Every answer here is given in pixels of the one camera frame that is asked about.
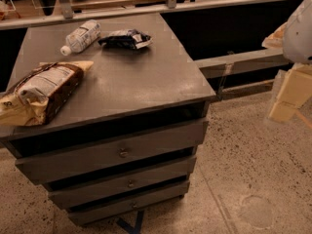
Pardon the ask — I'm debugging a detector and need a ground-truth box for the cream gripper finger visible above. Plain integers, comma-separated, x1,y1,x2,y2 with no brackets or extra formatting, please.
261,23,287,49
268,63,312,123

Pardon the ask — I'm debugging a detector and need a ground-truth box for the top grey drawer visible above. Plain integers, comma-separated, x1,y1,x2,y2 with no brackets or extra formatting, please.
16,118,208,184

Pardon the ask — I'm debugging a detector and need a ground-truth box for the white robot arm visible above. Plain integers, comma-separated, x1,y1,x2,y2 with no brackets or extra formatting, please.
262,0,312,122

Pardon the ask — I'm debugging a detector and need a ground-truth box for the blue chip bag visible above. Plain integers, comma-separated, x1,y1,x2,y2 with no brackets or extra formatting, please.
98,29,153,50

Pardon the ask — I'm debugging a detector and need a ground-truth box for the metal railing frame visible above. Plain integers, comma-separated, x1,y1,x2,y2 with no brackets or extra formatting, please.
0,0,312,102

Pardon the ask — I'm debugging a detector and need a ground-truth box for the grey drawer cabinet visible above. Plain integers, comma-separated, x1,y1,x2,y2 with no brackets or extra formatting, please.
1,22,215,214

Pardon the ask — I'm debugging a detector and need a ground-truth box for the white plastic bottle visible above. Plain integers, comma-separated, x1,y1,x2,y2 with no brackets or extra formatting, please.
60,19,100,56

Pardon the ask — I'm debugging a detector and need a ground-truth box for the grey drawer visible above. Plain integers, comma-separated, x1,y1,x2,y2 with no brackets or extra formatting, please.
68,180,189,225
16,118,208,184
49,155,196,209

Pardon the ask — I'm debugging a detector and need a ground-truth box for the bottom grey drawer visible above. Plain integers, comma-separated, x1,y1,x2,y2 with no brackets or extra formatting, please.
68,180,189,225

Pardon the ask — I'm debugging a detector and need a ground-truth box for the middle grey drawer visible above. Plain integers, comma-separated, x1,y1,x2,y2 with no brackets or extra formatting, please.
49,155,196,209

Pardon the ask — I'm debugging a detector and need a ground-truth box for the brown chip bag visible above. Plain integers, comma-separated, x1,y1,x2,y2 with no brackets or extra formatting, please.
0,60,94,126

